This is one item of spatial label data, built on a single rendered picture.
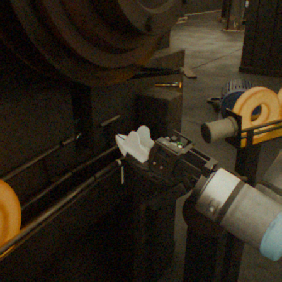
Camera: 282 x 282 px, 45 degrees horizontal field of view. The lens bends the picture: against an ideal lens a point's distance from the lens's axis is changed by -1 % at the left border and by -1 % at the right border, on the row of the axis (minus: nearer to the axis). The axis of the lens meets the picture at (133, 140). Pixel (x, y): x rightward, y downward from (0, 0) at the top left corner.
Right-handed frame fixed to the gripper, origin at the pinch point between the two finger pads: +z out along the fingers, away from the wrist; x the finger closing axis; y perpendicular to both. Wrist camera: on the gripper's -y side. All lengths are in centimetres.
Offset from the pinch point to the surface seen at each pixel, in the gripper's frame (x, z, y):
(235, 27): -848, 230, -143
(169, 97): -19.3, 0.7, 5.1
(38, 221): 24.0, -2.4, -4.5
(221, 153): -155, 5, -80
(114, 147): -4.5, 3.6, -6.0
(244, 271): -58, -40, -66
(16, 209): 26.5, 0.2, -2.2
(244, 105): -41.2, -12.8, 3.4
